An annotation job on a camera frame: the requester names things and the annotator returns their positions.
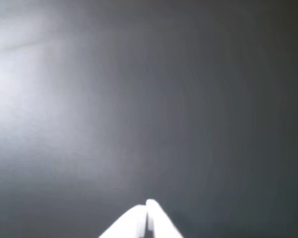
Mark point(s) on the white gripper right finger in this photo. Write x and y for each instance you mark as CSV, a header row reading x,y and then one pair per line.
x,y
161,223

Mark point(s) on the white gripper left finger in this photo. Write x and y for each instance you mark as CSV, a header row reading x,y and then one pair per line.
x,y
129,223

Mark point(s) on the dark grey table mat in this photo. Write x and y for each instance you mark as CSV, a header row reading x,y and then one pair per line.
x,y
188,99

